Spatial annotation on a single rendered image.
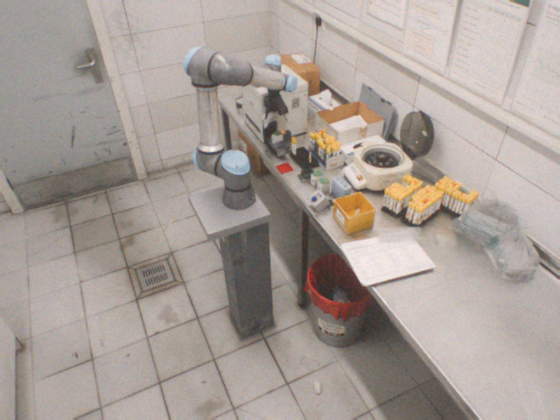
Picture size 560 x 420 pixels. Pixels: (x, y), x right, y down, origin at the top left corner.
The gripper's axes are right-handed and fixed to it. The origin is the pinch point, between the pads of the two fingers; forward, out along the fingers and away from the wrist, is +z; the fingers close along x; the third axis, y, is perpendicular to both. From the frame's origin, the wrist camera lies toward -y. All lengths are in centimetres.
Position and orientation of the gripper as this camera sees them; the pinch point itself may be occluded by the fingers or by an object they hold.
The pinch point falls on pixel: (276, 125)
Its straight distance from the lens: 231.9
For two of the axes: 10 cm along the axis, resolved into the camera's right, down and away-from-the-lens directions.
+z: 0.3, 7.5, 6.6
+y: -4.3, -5.9, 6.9
